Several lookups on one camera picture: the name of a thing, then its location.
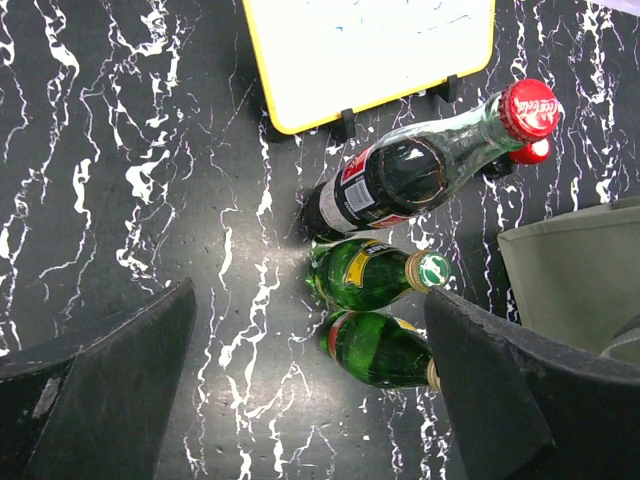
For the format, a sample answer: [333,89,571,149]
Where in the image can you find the red emergency stop button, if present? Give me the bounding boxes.
[480,138,552,180]

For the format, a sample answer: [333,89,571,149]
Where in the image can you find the coca-cola glass bottle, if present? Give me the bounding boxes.
[302,78,560,243]

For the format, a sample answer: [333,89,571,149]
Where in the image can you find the green perrier bottle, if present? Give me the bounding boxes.
[306,238,451,312]

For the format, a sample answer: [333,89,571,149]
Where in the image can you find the green canvas bag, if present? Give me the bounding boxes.
[497,197,639,364]

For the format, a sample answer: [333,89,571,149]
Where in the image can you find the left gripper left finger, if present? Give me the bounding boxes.
[1,278,197,479]

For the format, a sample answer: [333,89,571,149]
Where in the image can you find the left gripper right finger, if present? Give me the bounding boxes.
[424,290,639,479]

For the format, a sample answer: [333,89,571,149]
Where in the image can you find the yellow framed whiteboard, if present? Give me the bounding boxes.
[243,0,495,134]

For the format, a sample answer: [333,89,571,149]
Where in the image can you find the green glass bottle red label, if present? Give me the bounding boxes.
[320,311,441,391]

